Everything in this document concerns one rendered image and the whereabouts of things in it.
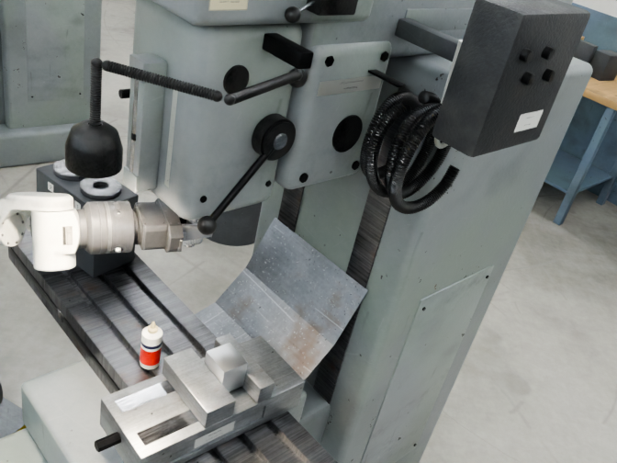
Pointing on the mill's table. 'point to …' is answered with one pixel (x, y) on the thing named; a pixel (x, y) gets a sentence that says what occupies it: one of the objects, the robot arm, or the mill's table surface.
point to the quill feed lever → (276, 142)
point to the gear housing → (252, 12)
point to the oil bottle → (151, 346)
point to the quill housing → (163, 21)
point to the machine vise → (267, 407)
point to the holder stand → (88, 186)
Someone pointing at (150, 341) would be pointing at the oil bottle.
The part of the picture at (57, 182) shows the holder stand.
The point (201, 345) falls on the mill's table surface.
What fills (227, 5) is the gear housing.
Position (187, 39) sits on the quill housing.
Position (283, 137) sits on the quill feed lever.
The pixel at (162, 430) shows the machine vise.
